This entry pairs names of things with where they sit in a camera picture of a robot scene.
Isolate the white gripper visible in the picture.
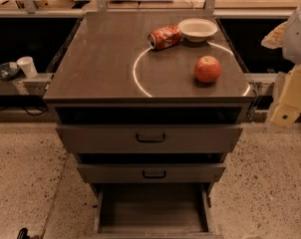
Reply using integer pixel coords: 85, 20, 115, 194
261, 22, 301, 127

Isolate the white paper bowl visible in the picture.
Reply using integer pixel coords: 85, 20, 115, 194
178, 18, 217, 43

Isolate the drawer with handle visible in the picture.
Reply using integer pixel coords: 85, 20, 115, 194
56, 124, 242, 153
78, 163, 225, 183

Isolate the top drawer with handle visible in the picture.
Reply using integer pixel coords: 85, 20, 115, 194
56, 124, 242, 153

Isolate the white foam cup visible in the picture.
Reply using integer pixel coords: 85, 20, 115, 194
17, 57, 38, 78

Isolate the grey drawer cabinet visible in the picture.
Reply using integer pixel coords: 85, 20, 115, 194
43, 10, 258, 239

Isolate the black cable on floor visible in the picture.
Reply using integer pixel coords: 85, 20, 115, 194
0, 105, 50, 118

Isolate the dark blue bowl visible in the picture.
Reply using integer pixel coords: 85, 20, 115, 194
0, 62, 20, 81

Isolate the open bottom drawer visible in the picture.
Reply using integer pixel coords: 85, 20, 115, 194
95, 183, 224, 239

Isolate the crushed orange soda can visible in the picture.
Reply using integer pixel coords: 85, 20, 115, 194
148, 25, 181, 50

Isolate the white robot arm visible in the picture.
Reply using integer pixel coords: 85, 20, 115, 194
261, 3, 301, 127

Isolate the middle drawer with handle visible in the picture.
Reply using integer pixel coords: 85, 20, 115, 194
78, 163, 225, 183

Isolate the red apple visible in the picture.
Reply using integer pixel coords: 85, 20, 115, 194
194, 56, 221, 84

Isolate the black object bottom left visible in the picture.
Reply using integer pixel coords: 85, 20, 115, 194
16, 228, 40, 239

